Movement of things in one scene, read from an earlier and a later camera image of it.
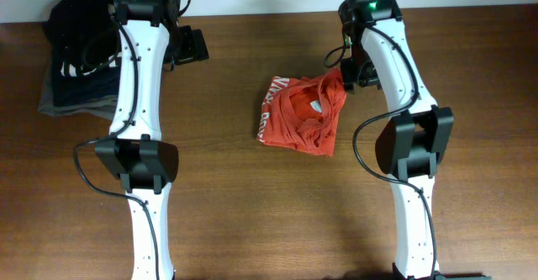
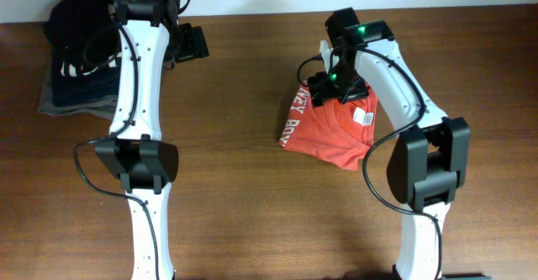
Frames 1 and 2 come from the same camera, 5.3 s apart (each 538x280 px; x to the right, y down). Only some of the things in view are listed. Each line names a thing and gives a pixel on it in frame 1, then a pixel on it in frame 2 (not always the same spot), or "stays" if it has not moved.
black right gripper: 349,76 to 320,88
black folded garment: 82,29 stays
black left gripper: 195,45 stays
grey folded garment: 105,108 stays
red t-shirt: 303,112 to 334,133
